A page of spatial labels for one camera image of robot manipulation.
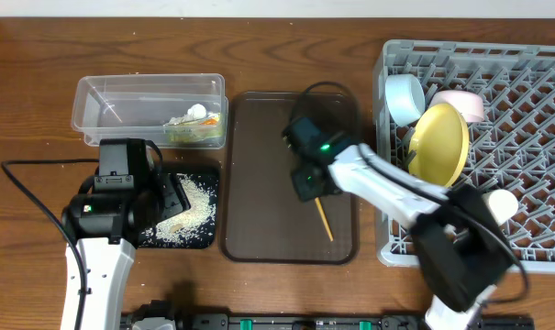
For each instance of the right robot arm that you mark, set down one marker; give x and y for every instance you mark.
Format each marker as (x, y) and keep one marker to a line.
(462, 252)

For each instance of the brown serving tray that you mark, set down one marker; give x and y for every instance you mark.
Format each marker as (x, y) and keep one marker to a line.
(264, 221)

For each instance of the grey dishwasher rack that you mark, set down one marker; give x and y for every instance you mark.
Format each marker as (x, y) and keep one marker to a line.
(512, 148)

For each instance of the black waste tray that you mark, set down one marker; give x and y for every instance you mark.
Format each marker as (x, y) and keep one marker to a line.
(203, 238)

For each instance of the yellow plate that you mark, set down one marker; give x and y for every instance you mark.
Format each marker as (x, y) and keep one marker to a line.
(439, 146)

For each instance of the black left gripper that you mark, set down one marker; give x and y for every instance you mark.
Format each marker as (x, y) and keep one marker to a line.
(174, 196)

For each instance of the white napkin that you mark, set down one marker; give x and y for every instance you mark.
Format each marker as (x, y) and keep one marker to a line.
(194, 113)

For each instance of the colourful snack wrapper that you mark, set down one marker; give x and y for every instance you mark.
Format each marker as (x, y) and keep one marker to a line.
(194, 131)

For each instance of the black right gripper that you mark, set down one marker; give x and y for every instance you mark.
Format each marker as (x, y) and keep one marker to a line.
(305, 189)

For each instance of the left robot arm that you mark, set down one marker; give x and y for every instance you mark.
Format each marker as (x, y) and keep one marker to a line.
(128, 194)

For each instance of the wooden chopstick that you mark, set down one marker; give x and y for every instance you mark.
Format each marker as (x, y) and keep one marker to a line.
(323, 217)

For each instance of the light blue bowl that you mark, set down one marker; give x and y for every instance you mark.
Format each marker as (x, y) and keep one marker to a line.
(404, 98)

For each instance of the white rice bowl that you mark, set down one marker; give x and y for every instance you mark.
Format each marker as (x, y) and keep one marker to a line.
(469, 105)

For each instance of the clear plastic bin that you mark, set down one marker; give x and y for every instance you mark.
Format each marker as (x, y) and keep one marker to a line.
(139, 105)

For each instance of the small white green cup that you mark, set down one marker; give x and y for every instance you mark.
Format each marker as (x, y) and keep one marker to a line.
(502, 204)

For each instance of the rice pile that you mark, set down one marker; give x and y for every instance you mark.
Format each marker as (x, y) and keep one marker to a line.
(185, 211)

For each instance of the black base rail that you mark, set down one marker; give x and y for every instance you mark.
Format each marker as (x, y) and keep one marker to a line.
(165, 315)

